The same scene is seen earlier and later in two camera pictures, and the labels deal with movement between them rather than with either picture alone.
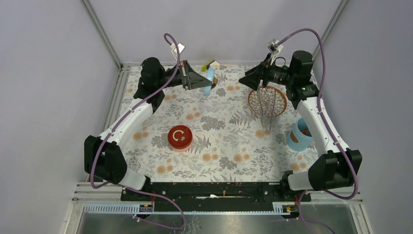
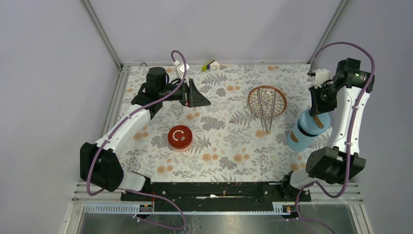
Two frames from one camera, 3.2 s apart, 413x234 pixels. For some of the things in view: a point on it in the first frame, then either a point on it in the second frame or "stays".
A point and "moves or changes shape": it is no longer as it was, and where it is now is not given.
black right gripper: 253,76 -> 317,107
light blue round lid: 210,76 moves or changes shape
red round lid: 179,137 stays
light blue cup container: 299,138 stays
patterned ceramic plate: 267,102 stays
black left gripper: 192,80 -> 191,91
